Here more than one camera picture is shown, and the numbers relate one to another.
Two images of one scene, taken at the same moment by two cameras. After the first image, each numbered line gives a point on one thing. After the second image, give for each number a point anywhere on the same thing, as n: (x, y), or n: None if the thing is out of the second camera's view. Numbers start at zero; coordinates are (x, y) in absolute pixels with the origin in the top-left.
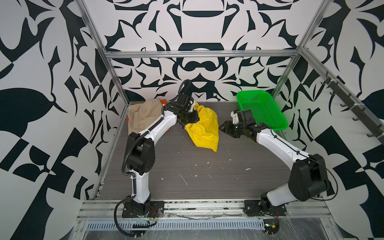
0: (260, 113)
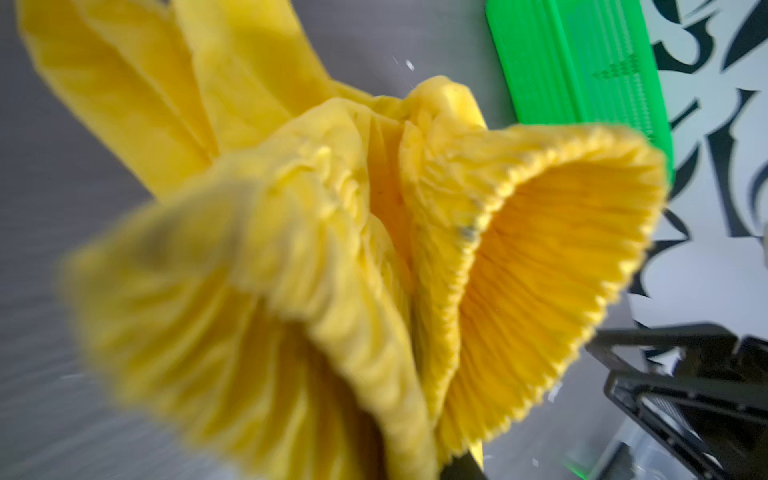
0: (582, 63)
